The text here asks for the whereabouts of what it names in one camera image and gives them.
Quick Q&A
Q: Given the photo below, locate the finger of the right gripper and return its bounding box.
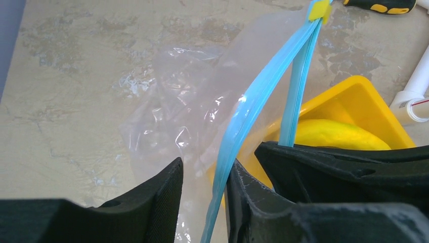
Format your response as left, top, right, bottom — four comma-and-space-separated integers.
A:
255, 142, 428, 214

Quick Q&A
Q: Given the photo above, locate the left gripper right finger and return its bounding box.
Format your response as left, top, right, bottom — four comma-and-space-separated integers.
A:
225, 161, 428, 242

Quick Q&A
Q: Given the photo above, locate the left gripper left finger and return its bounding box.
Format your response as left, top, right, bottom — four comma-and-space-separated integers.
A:
1, 158, 184, 242

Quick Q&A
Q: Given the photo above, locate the yellow banana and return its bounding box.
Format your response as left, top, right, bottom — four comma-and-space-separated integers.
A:
295, 119, 391, 150

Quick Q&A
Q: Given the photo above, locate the clear zip top bag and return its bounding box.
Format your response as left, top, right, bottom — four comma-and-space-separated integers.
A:
120, 1, 331, 242

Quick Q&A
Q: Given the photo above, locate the yellow plastic tray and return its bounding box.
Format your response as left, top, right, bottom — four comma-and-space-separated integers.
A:
206, 75, 417, 209

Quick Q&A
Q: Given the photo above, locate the black yellow screwdriver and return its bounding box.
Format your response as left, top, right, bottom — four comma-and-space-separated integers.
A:
343, 0, 416, 15

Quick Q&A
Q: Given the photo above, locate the white pvc pipe frame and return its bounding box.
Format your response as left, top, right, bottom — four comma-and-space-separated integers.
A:
389, 0, 429, 127

